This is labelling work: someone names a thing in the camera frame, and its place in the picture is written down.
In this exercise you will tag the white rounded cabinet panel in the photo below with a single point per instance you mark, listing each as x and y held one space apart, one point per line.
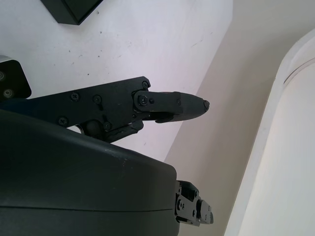
283 147

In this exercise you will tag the black box base with foam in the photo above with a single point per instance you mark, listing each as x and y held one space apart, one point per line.
71 9

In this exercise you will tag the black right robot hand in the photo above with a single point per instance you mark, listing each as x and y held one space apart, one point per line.
73 186

